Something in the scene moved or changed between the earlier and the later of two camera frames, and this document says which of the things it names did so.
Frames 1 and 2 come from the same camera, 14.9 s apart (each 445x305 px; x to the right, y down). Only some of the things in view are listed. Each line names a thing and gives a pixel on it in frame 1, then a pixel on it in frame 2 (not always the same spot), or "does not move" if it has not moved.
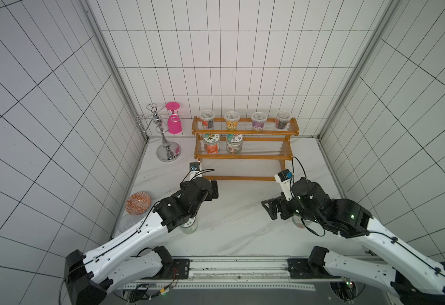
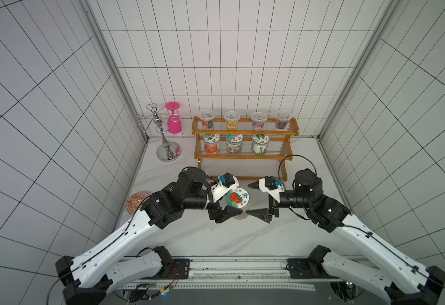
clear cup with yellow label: [232, 118] does not move
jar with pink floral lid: [234, 143] does not move
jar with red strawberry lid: [298, 222] -> [238, 199]
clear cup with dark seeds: [207, 117] does not move
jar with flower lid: [212, 142] does not move
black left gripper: [215, 192] -> [222, 215]
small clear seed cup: [282, 117] does not move
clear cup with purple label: [258, 120] does not move
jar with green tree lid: [190, 227] -> [259, 144]
